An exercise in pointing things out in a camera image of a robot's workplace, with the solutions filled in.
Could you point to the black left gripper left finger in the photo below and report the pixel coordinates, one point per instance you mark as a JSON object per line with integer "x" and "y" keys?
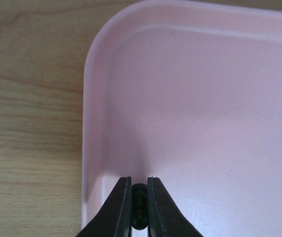
{"x": 113, "y": 218}

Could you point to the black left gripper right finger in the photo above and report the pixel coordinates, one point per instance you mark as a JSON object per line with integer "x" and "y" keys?
{"x": 165, "y": 218}

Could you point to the pink plastic tray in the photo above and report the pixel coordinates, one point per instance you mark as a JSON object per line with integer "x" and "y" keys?
{"x": 189, "y": 92}

